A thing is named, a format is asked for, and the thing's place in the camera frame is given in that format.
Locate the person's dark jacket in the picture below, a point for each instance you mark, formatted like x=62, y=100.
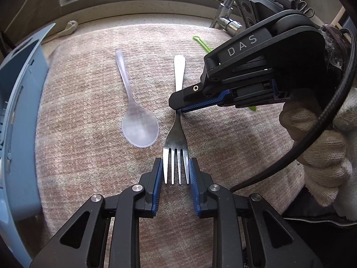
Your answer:
x=320, y=243

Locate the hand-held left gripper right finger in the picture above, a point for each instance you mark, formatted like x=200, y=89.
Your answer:
x=195, y=187

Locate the metal fork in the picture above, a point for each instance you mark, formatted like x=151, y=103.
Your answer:
x=175, y=136

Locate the blue drain basket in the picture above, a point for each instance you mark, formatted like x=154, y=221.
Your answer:
x=22, y=117

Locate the green plastic spoon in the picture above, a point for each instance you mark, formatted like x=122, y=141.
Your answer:
x=201, y=44

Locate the grey window sill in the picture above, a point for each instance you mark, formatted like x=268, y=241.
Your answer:
x=139, y=5

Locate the white power plug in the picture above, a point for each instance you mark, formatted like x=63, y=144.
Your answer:
x=69, y=26

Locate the person's right hand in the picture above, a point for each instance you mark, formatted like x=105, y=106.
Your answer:
x=326, y=159

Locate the clear plastic spoon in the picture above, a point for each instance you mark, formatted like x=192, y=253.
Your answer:
x=139, y=129

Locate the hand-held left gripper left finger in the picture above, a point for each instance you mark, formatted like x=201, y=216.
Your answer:
x=157, y=184

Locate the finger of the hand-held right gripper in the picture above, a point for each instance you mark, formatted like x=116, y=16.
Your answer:
x=203, y=102

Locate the checked kitchen towel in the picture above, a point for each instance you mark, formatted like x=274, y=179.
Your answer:
x=97, y=173

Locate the chrome faucet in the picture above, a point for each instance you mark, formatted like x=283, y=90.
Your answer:
x=227, y=23

